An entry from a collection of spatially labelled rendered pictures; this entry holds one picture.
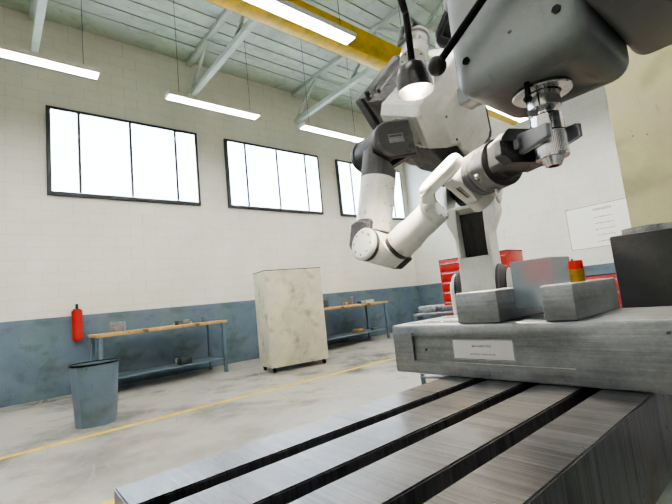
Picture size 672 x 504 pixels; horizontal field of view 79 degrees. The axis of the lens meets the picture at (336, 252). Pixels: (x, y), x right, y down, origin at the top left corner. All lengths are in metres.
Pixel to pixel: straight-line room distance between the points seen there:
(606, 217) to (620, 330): 9.59
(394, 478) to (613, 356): 0.28
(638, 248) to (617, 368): 0.50
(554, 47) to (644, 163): 1.84
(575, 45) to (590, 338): 0.37
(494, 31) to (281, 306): 6.15
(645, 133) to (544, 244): 8.10
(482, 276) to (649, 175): 1.32
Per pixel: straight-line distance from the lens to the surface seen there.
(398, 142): 1.07
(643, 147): 2.48
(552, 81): 0.71
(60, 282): 7.82
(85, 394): 5.06
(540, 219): 10.52
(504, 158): 0.71
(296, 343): 6.75
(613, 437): 0.40
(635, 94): 2.55
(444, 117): 1.11
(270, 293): 6.58
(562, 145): 0.70
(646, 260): 0.98
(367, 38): 7.26
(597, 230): 10.11
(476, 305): 0.56
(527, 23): 0.68
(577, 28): 0.65
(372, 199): 1.01
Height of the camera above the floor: 1.02
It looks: 7 degrees up
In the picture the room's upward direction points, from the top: 6 degrees counter-clockwise
